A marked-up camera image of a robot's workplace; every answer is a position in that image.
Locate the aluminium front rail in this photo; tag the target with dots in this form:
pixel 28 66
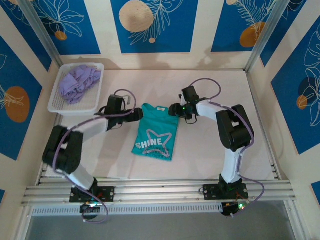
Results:
pixel 162 192

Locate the white table mat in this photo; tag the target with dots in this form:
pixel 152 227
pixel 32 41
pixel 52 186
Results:
pixel 195 162

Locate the white plastic basket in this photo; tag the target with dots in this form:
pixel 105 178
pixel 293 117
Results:
pixel 57 106

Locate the black electronics board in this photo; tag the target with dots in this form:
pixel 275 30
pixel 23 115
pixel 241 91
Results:
pixel 90 207
pixel 231 208

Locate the purple crumpled garment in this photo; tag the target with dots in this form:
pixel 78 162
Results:
pixel 77 85

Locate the aluminium side rail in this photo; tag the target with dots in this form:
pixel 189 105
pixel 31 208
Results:
pixel 276 172
pixel 46 177

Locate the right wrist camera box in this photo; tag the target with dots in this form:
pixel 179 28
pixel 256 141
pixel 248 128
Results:
pixel 183 98

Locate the teal t-shirt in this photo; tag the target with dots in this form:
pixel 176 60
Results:
pixel 157 130

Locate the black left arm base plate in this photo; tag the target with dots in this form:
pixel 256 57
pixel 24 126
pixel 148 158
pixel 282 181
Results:
pixel 107 193

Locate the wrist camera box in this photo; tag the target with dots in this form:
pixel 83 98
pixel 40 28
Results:
pixel 183 98
pixel 128 99

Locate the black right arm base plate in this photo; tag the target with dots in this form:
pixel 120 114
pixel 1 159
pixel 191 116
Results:
pixel 210 192

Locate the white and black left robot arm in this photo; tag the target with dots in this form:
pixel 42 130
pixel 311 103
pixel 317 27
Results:
pixel 95 127

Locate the aluminium corner post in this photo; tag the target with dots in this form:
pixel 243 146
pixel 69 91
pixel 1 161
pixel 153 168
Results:
pixel 268 35
pixel 40 30

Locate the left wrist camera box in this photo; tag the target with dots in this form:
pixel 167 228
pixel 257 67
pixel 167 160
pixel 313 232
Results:
pixel 128 99

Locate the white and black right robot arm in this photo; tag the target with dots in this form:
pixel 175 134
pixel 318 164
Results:
pixel 235 130

